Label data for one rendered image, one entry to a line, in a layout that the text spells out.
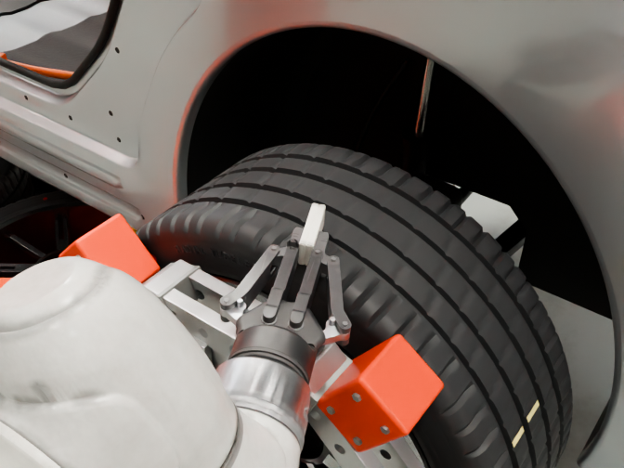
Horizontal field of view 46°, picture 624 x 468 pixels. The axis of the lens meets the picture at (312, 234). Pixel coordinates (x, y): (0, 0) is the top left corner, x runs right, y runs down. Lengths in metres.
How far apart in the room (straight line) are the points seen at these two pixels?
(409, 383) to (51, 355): 0.39
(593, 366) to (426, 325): 1.62
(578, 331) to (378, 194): 1.67
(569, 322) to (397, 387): 1.82
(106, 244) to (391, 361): 0.40
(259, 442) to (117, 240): 0.46
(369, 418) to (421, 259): 0.21
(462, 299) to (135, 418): 0.49
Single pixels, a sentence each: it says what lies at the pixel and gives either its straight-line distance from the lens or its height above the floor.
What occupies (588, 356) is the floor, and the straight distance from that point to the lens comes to 2.41.
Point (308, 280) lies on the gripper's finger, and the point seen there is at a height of 1.20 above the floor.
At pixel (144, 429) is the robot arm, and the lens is 0.44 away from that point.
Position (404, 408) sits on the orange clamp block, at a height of 1.14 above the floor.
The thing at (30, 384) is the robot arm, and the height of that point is 1.38.
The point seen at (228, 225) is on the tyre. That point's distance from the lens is 0.84.
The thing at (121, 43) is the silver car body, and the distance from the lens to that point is 1.33.
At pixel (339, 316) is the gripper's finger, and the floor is 1.20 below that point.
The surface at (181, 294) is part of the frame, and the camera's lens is 0.83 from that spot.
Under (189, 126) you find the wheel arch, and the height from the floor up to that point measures 1.05.
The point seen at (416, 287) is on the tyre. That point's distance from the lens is 0.80.
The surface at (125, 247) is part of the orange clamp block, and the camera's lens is 0.94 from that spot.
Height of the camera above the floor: 1.68
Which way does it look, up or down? 39 degrees down
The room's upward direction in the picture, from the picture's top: straight up
